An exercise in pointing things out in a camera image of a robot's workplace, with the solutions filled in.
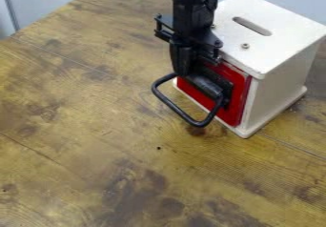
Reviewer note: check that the white wooden box cabinet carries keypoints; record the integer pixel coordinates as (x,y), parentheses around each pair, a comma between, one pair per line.
(271,45)

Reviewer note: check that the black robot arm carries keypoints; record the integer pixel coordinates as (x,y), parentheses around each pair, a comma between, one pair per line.
(189,33)

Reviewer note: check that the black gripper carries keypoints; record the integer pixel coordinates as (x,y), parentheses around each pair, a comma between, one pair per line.
(188,31)

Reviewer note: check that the grey vertical pole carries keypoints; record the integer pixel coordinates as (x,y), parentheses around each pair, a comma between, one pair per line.
(10,6)

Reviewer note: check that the red wooden drawer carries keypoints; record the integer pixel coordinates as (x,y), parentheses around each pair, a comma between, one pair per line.
(235,81)

